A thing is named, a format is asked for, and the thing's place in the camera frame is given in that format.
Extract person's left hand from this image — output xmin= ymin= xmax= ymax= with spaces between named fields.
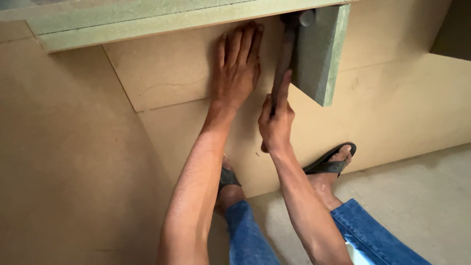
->
xmin=210 ymin=21 xmax=265 ymax=112

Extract person's right hand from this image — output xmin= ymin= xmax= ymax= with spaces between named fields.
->
xmin=258 ymin=69 xmax=296 ymax=153

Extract wooden handled hammer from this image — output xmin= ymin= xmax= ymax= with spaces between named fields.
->
xmin=261 ymin=9 xmax=317 ymax=153

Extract black flip-flop sandal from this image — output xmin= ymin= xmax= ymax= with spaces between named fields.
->
xmin=302 ymin=142 xmax=357 ymax=177
xmin=217 ymin=166 xmax=242 ymax=196

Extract person's right foot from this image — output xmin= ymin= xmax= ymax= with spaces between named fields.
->
xmin=305 ymin=145 xmax=353 ymax=211

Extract person's foot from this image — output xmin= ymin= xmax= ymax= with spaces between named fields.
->
xmin=215 ymin=154 xmax=246 ymax=218
xmin=305 ymin=145 xmax=353 ymax=211

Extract green board block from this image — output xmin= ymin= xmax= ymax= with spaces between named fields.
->
xmin=289 ymin=4 xmax=351 ymax=107

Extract green edged board shelf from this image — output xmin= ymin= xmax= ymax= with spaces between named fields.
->
xmin=26 ymin=0 xmax=350 ymax=53

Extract person's left foot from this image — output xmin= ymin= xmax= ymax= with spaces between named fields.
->
xmin=215 ymin=154 xmax=246 ymax=218

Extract person's blue jeans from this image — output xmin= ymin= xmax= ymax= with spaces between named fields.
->
xmin=225 ymin=199 xmax=433 ymax=265

